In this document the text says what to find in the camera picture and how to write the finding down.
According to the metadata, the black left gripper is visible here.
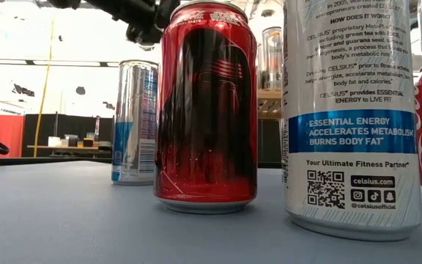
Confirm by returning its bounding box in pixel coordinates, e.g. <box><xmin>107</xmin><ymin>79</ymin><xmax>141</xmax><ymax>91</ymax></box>
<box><xmin>125</xmin><ymin>0</ymin><xmax>181</xmax><ymax>47</ymax></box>

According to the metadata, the small silver blue can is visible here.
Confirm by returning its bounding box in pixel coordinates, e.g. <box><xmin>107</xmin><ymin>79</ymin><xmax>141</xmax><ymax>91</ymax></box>
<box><xmin>111</xmin><ymin>59</ymin><xmax>160</xmax><ymax>186</ymax></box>

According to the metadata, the white Celsius can yellow band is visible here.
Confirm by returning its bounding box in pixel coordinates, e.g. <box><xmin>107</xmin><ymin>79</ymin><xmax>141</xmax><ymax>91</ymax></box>
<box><xmin>261</xmin><ymin>26</ymin><xmax>284</xmax><ymax>91</ymax></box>

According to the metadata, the wooden slatted shelf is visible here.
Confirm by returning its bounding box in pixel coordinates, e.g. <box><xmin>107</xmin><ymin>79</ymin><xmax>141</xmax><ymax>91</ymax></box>
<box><xmin>256</xmin><ymin>89</ymin><xmax>284</xmax><ymax>121</ymax></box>

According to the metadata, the red cola can dark figure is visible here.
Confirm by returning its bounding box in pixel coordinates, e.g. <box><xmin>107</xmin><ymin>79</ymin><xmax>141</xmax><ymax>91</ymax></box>
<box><xmin>153</xmin><ymin>0</ymin><xmax>259</xmax><ymax>216</ymax></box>

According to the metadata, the black partition panel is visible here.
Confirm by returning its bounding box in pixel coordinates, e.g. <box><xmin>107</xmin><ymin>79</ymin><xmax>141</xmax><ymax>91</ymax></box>
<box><xmin>22</xmin><ymin>113</ymin><xmax>115</xmax><ymax>158</ymax></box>
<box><xmin>257</xmin><ymin>119</ymin><xmax>282</xmax><ymax>169</ymax></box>

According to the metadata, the wooden workbench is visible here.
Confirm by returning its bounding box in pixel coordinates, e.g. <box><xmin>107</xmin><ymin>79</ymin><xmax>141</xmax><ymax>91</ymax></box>
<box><xmin>26</xmin><ymin>144</ymin><xmax>113</xmax><ymax>158</ymax></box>

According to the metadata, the red panel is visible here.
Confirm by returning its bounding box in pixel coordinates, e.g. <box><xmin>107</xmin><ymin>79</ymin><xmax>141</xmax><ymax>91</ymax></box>
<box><xmin>0</xmin><ymin>114</ymin><xmax>26</xmax><ymax>158</ymax></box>

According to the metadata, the blue-grey table mat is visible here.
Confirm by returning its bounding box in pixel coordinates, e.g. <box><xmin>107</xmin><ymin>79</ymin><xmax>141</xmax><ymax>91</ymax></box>
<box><xmin>0</xmin><ymin>161</ymin><xmax>422</xmax><ymax>264</ymax></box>

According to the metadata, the yellow cable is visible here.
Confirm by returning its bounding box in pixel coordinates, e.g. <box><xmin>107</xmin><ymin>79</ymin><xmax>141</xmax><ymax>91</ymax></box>
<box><xmin>32</xmin><ymin>14</ymin><xmax>57</xmax><ymax>158</ymax></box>

